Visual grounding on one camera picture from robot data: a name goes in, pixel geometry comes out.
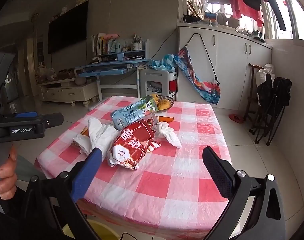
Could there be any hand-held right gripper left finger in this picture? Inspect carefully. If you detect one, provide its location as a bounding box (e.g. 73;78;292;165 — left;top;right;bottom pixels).
17;147;104;240

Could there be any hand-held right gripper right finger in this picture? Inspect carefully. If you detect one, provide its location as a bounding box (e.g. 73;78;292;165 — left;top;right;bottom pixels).
202;146;304;240

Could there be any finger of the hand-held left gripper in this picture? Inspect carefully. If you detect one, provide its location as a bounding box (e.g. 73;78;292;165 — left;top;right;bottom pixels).
2;112;64;128

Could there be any white plastic bag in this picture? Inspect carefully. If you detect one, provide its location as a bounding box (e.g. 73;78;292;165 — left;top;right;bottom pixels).
73;117;123;156

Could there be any red white snack bag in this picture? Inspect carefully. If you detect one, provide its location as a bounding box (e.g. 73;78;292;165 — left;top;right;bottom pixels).
108;119;163;171

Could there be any white tissue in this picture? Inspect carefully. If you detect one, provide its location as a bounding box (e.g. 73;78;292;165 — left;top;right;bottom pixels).
152;121;183;149

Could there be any blue green milk carton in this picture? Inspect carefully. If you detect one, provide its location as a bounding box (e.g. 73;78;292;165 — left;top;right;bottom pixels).
110;95;159;131

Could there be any person's left hand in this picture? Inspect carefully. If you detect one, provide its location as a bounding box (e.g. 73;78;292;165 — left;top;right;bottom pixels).
0;146;18;201

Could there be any cream television cabinet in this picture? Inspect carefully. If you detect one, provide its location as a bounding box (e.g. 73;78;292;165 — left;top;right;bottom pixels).
36;76;100;107

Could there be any pale green chair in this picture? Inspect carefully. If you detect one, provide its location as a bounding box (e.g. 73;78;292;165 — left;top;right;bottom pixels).
16;154;43;181

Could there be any beige kettlebell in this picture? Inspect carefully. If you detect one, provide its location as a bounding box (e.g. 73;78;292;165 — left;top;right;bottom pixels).
74;71;87;86

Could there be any red white checked tablecloth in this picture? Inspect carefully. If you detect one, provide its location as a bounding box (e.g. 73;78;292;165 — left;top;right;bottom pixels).
34;95;233;233

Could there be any blue study desk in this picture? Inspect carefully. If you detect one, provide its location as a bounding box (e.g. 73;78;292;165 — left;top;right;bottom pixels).
74;39;151;101

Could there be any plate of yellow mangoes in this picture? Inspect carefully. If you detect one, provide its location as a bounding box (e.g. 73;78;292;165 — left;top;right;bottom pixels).
155;95;175;112

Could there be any row of books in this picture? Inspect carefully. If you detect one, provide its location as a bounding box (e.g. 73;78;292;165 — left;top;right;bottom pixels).
91;32;109;57

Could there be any black folding chair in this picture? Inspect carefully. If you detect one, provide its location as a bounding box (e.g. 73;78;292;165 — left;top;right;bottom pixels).
249;74;292;146

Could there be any black television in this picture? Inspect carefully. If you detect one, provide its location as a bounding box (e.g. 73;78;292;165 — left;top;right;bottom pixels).
47;0;89;55

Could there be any dark wooden rack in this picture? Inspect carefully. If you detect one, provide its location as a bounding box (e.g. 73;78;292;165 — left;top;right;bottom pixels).
243;63;263;121

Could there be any white cabinet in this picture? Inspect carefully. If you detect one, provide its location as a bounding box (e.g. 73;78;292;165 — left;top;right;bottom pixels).
178;22;273;111

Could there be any white sack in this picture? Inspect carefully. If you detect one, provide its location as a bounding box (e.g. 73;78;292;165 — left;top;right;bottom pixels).
256;63;275;93

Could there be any white pen holder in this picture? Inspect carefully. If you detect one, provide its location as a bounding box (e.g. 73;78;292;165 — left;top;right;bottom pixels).
130;33;144;51

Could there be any white plastic stool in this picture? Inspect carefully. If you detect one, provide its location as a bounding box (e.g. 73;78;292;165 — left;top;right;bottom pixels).
140;69;178;101

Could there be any crumpled blue cloth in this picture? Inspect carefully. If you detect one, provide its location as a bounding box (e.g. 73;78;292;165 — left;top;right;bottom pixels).
148;53;177;72

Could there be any pair of dark shoes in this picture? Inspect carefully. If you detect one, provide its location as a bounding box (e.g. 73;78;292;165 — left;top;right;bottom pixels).
251;30;266;43

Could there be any red hanging garment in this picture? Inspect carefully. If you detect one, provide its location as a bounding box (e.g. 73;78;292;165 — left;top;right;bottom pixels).
228;0;265;27

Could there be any long black hanging garment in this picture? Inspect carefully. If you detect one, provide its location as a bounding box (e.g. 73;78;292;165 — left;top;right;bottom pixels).
267;0;288;32

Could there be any colourful printed bag with strap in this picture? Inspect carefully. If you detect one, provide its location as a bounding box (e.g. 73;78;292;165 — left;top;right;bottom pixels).
173;33;221;105

